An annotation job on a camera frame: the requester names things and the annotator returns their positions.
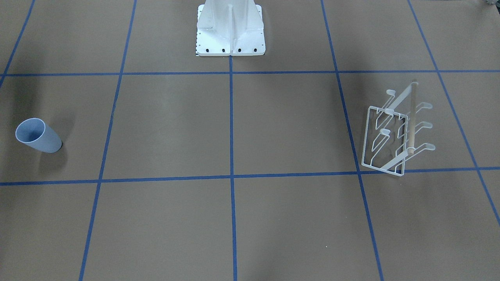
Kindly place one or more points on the white wire cup holder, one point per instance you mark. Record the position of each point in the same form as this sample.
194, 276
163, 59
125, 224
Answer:
391, 130

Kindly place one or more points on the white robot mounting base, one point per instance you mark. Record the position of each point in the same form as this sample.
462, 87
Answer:
230, 28

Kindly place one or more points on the light blue plastic cup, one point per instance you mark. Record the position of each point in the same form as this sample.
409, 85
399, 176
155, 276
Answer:
38, 135

